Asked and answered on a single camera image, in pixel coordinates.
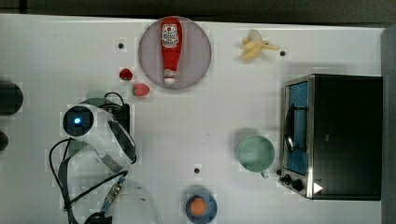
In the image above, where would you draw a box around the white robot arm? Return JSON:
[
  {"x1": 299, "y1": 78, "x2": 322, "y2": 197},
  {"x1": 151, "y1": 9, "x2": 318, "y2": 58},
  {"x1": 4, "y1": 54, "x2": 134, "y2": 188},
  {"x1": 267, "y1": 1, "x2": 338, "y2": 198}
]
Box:
[{"x1": 58, "y1": 104, "x2": 162, "y2": 224}]

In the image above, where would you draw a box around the pink toy strawberry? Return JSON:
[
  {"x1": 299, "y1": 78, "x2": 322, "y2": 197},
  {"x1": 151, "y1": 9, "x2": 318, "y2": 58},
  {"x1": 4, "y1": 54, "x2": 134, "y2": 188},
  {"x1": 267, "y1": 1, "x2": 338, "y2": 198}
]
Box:
[{"x1": 133, "y1": 83, "x2": 149, "y2": 97}]

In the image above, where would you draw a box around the red ketchup bottle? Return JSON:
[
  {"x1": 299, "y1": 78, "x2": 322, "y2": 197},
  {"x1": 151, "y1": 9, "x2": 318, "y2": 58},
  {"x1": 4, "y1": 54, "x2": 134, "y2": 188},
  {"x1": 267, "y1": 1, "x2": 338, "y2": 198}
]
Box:
[{"x1": 160, "y1": 17, "x2": 183, "y2": 85}]

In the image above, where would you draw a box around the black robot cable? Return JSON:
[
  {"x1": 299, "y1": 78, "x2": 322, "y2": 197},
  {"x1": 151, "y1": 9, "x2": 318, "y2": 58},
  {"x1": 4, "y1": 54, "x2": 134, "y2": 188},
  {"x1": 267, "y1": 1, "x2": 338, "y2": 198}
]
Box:
[{"x1": 49, "y1": 138, "x2": 129, "y2": 224}]

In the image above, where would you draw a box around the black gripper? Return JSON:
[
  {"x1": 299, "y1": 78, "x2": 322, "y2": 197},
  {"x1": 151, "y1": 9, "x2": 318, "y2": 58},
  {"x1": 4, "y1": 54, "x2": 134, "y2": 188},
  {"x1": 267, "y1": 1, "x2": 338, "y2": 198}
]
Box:
[{"x1": 100, "y1": 104, "x2": 131, "y2": 133}]

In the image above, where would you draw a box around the grey round plate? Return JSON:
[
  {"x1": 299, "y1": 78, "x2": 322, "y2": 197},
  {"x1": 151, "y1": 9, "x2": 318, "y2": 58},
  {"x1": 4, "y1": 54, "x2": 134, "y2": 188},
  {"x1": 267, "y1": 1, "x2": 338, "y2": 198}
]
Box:
[{"x1": 138, "y1": 16, "x2": 211, "y2": 90}]

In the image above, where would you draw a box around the blue bowl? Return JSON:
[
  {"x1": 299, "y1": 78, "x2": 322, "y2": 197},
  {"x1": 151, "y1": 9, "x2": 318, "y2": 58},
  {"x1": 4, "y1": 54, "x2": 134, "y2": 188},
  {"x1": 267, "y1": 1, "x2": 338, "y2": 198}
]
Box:
[{"x1": 185, "y1": 189, "x2": 218, "y2": 224}]

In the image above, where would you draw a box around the peeled toy banana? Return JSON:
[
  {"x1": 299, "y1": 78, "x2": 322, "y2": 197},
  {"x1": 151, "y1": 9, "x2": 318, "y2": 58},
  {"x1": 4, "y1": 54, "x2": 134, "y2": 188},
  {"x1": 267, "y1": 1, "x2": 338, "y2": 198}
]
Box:
[{"x1": 240, "y1": 30, "x2": 279, "y2": 62}]

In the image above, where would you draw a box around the light green mug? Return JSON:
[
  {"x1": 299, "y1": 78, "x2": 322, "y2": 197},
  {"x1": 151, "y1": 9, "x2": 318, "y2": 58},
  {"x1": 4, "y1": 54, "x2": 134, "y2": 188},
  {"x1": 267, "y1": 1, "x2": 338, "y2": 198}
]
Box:
[{"x1": 237, "y1": 134, "x2": 275, "y2": 178}]

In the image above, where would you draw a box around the black toaster oven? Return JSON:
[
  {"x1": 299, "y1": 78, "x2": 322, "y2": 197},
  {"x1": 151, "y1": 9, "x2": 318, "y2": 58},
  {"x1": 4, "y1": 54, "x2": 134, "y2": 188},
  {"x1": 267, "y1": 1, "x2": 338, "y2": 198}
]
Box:
[{"x1": 277, "y1": 74, "x2": 383, "y2": 201}]

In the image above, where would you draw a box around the dark red toy strawberry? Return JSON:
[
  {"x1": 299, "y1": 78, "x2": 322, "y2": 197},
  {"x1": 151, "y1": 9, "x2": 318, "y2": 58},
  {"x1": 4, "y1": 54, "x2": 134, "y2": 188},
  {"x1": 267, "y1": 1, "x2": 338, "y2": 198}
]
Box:
[{"x1": 119, "y1": 68, "x2": 134, "y2": 80}]

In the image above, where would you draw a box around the orange toy egg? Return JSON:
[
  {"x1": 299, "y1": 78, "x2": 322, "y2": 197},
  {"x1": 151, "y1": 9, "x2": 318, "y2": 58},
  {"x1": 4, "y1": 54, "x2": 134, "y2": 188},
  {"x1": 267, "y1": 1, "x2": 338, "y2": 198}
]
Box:
[{"x1": 190, "y1": 198, "x2": 206, "y2": 217}]

